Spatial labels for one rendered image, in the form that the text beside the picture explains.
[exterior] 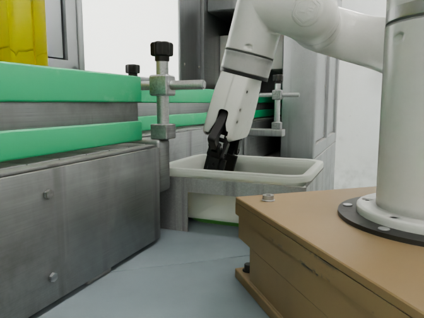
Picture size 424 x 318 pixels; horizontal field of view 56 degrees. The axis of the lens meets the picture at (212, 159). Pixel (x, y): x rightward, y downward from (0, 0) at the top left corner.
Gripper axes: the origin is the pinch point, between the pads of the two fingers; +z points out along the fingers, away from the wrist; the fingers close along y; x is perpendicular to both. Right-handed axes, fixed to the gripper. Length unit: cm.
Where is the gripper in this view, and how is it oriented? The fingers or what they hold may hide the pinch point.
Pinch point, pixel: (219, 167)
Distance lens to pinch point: 64.7
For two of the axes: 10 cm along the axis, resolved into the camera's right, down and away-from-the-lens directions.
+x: 9.0, 3.0, -3.2
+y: -3.7, 1.3, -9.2
